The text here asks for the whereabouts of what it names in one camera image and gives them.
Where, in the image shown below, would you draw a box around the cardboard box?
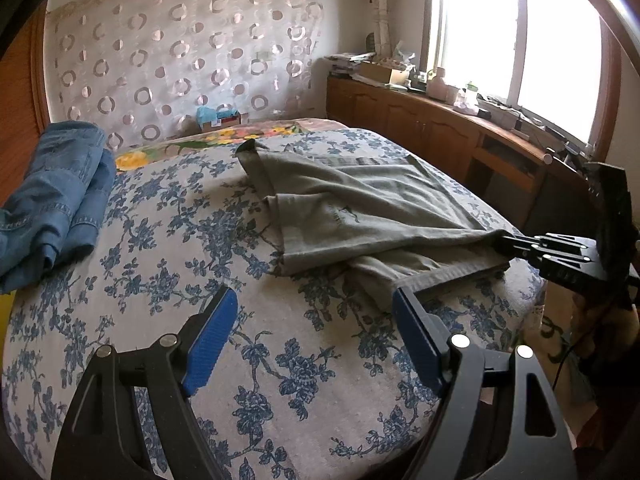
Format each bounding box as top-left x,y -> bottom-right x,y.
357,60 -> 412,87

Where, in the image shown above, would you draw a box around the wooden cabinet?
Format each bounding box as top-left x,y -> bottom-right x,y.
327,72 -> 593,233

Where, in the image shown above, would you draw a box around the black cable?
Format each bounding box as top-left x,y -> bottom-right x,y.
552,305 -> 606,391

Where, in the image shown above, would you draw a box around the grey t-shirt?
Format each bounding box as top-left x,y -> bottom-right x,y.
235,140 -> 513,311

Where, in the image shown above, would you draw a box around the blue floral bedsheet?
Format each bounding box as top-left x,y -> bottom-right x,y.
0,127 -> 546,480

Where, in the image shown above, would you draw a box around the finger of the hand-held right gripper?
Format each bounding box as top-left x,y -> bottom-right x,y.
532,257 -> 608,282
492,232 -> 598,260

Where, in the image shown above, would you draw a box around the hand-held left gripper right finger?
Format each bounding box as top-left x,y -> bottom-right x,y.
392,286 -> 576,480

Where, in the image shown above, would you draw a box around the window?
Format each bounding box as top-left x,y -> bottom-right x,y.
427,0 -> 623,148

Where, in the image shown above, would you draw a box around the wooden headboard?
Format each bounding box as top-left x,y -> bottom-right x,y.
0,10 -> 56,211

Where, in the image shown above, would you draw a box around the folded blue jeans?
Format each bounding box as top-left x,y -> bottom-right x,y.
0,121 -> 117,295

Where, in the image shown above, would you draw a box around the sheer curtain with circles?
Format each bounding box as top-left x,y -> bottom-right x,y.
45,0 -> 331,153

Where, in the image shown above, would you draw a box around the yellow floral blanket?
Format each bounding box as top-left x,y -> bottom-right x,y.
115,117 -> 346,171

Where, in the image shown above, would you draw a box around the stack of papers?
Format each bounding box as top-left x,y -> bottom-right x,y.
324,52 -> 377,75

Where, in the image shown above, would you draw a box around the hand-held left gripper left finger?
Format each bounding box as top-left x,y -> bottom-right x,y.
50,286 -> 238,480

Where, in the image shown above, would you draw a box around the white lace curtain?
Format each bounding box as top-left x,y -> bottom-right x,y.
369,0 -> 397,58

